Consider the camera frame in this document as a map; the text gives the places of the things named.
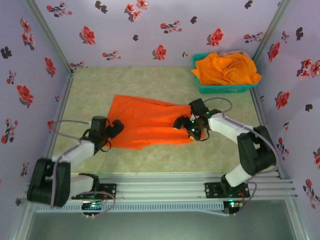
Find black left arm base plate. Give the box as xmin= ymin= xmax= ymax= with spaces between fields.
xmin=71 ymin=183 xmax=118 ymax=201

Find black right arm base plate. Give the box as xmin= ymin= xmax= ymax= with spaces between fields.
xmin=204 ymin=181 xmax=251 ymax=200

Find aluminium frame post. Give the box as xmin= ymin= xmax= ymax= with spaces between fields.
xmin=7 ymin=201 xmax=36 ymax=240
xmin=23 ymin=0 xmax=77 ymax=75
xmin=251 ymin=0 xmax=295 ymax=63
xmin=284 ymin=199 xmax=310 ymax=240

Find light orange shorts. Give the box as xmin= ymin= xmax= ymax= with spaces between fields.
xmin=191 ymin=52 xmax=262 ymax=87

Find teal plastic basket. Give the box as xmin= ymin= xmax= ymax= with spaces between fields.
xmin=191 ymin=53 xmax=260 ymax=95

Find red-orange shorts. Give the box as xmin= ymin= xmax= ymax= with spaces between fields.
xmin=107 ymin=94 xmax=206 ymax=151

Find white slotted cable duct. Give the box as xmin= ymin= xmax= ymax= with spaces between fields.
xmin=34 ymin=201 xmax=225 ymax=214

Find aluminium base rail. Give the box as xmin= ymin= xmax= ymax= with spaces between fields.
xmin=24 ymin=172 xmax=299 ymax=201

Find aluminium table side rail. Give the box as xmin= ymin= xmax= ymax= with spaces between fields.
xmin=37 ymin=69 xmax=76 ymax=182
xmin=249 ymin=87 xmax=285 ymax=180

